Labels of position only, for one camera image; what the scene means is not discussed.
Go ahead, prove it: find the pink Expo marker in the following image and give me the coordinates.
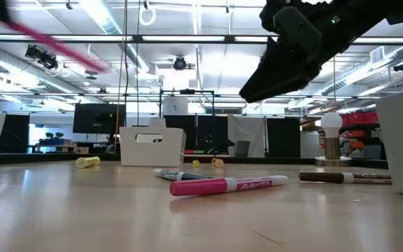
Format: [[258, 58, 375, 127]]
[[169, 174, 290, 197]]

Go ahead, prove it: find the brown dry-erase marker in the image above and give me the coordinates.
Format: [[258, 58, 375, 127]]
[[298, 171, 393, 185]]

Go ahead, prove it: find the black dry-erase marker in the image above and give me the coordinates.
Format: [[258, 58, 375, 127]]
[[153, 168, 213, 182]]

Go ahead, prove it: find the black hanging cable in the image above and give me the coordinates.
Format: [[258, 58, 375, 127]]
[[124, 0, 130, 126]]

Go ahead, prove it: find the grey plastic bin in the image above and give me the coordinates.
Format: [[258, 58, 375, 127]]
[[375, 85, 403, 200]]

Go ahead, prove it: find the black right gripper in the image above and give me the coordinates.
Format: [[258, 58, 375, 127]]
[[239, 0, 349, 104]]

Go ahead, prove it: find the silver ceiling duct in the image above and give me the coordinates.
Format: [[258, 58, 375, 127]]
[[322, 45, 403, 96], [0, 48, 83, 102]]

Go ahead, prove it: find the grey trash can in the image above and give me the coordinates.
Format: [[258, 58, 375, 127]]
[[234, 140, 252, 158]]

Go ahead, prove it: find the black curtain panel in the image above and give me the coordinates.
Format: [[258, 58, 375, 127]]
[[267, 117, 301, 158], [164, 115, 229, 155]]

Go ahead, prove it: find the shelf with red bins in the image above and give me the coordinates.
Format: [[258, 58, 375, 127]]
[[340, 111, 386, 160]]

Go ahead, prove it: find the black metal stand frame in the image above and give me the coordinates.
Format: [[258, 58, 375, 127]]
[[158, 89, 216, 117]]

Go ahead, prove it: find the black wall monitor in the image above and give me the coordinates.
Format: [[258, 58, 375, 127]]
[[72, 102, 127, 135]]

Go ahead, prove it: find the white box with number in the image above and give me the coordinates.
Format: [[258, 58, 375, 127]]
[[162, 96, 190, 116]]

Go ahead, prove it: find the light bulb on round base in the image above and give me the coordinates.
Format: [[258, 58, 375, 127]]
[[315, 111, 353, 167]]

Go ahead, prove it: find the white plastic bin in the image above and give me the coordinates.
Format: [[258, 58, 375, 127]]
[[119, 126, 188, 168]]

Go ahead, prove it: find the white hanging sheet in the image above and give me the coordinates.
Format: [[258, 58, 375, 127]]
[[227, 114, 267, 158]]

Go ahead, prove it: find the thin pink highlighter pen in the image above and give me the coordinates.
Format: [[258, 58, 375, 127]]
[[0, 3, 108, 74]]

